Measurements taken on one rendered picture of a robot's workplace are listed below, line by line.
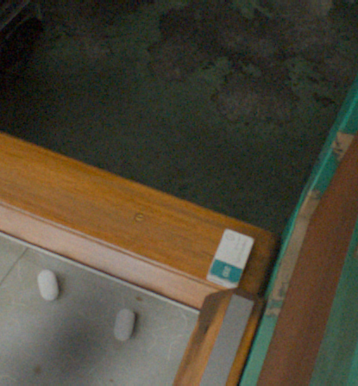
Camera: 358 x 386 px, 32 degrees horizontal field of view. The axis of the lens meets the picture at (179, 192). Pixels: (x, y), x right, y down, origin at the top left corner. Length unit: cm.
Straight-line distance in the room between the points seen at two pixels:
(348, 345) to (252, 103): 164
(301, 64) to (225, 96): 26
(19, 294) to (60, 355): 9
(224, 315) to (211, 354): 4
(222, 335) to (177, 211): 20
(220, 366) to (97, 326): 19
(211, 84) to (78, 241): 115
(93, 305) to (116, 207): 12
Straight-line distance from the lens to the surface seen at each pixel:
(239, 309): 61
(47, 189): 77
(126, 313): 71
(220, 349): 60
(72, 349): 72
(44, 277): 73
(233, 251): 71
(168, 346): 72
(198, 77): 185
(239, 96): 182
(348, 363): 18
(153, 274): 73
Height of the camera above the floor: 144
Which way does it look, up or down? 62 degrees down
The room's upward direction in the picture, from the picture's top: 6 degrees clockwise
